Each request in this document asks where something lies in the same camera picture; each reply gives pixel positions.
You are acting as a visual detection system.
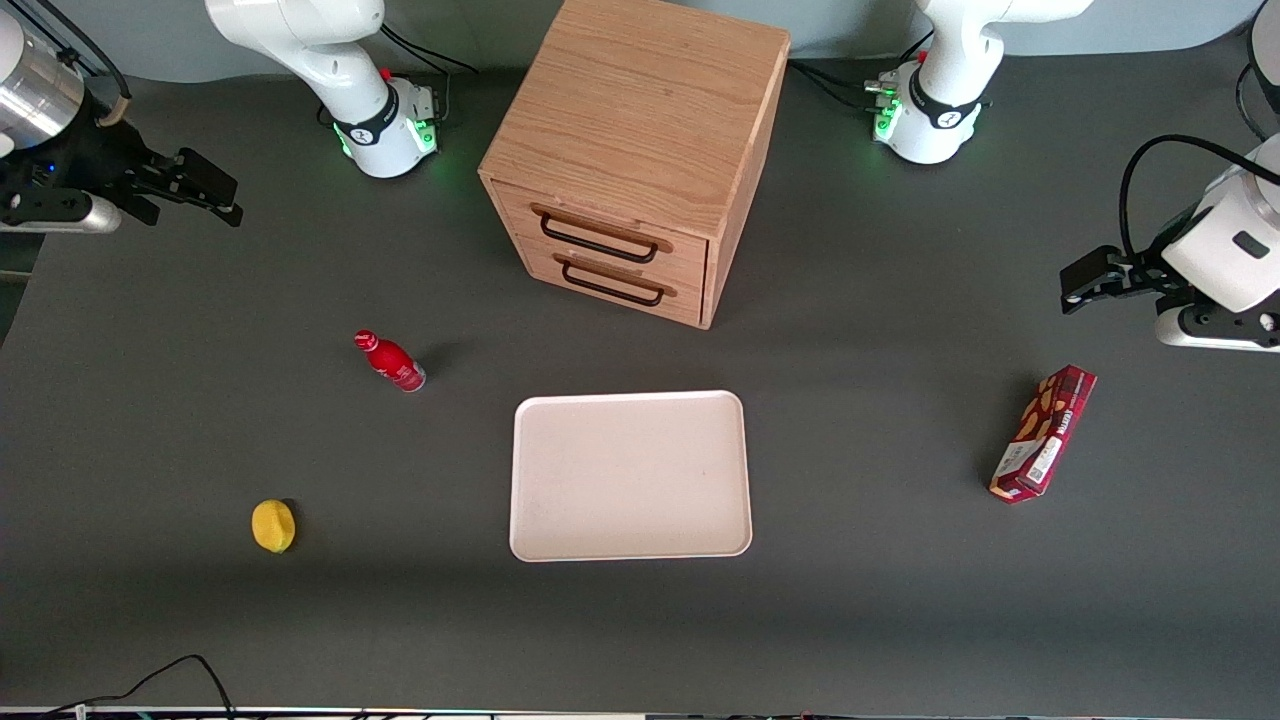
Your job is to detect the black cable on table edge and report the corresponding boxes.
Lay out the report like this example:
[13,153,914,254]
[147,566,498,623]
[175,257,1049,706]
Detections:
[38,654,237,720]

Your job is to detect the yellow lemon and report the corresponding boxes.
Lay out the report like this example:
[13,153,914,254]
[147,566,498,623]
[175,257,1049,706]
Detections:
[251,499,297,554]

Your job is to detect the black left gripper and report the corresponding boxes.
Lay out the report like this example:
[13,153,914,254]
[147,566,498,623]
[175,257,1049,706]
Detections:
[1061,245,1198,316]

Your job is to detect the black left arm base cables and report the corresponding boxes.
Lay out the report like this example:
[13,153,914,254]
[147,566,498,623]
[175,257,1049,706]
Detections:
[787,30,937,113]

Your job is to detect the black right arm base cables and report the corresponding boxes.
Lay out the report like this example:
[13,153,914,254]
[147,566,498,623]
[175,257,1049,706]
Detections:
[380,22,480,77]

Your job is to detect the black drawer handle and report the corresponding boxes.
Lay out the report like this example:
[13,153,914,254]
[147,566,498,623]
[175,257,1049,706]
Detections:
[539,211,662,265]
[561,259,667,308]

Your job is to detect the wooden drawer front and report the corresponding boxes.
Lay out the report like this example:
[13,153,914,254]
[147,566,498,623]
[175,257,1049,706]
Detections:
[512,235,707,327]
[490,180,710,293]

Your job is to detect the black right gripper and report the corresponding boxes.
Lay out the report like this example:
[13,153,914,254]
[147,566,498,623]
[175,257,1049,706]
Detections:
[0,112,244,228]

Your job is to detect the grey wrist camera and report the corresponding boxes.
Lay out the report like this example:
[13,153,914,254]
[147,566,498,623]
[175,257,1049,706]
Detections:
[0,193,124,235]
[1155,298,1280,354]

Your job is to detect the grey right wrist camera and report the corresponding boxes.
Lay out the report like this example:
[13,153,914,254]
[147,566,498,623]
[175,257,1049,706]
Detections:
[0,193,124,235]

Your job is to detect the cream rectangular plastic tray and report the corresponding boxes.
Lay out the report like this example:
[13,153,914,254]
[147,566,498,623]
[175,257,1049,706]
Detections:
[508,390,754,563]

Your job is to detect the wooden drawer cabinet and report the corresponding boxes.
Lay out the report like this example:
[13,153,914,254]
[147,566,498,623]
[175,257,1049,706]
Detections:
[478,0,792,331]

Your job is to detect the red cookie box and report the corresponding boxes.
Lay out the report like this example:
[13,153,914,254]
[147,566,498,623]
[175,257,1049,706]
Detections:
[989,364,1098,505]

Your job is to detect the black arm base cables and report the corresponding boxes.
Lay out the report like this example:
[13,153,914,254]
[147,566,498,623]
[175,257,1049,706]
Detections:
[380,22,480,77]
[787,30,937,113]

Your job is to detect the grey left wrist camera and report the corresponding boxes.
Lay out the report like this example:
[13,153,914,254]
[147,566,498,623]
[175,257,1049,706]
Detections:
[1155,298,1280,354]

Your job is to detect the red coke bottle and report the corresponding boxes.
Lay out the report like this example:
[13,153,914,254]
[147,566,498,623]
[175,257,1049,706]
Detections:
[353,329,428,393]

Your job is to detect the black left arm wrist cable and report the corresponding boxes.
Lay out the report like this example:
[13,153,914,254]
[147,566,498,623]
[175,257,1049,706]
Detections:
[1119,134,1263,263]

